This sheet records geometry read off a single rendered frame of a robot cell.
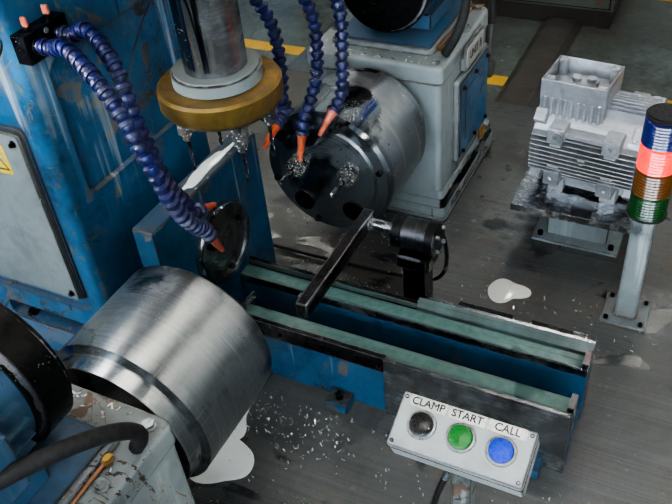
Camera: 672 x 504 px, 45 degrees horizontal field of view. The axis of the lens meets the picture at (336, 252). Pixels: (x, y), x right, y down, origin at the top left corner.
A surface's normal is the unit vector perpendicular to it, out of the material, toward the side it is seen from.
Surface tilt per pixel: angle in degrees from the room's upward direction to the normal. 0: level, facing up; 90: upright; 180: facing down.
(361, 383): 90
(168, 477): 90
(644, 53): 0
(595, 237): 90
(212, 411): 73
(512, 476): 24
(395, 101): 43
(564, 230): 90
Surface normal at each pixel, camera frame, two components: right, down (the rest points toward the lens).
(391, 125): 0.64, -0.31
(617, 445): -0.08, -0.76
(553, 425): -0.44, 0.61
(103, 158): 0.90, 0.22
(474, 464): -0.25, -0.45
